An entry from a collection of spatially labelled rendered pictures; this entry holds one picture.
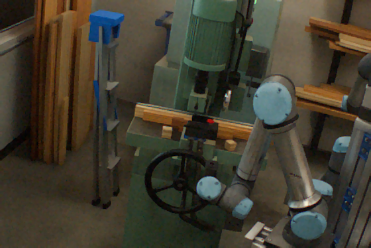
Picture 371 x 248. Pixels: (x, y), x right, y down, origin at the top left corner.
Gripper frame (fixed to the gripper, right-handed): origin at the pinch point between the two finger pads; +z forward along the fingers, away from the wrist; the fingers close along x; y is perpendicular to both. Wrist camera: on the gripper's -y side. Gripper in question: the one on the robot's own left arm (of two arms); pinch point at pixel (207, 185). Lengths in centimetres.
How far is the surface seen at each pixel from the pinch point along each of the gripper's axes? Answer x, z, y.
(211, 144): -1.0, 7.2, -16.8
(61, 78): -102, 139, -56
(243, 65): 7, 33, -57
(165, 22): -45, 177, -116
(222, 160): 5.0, 20.2, -12.5
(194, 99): -11.2, 20.0, -35.4
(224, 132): 3.8, 26.6, -25.0
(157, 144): -23.0, 19.5, -13.8
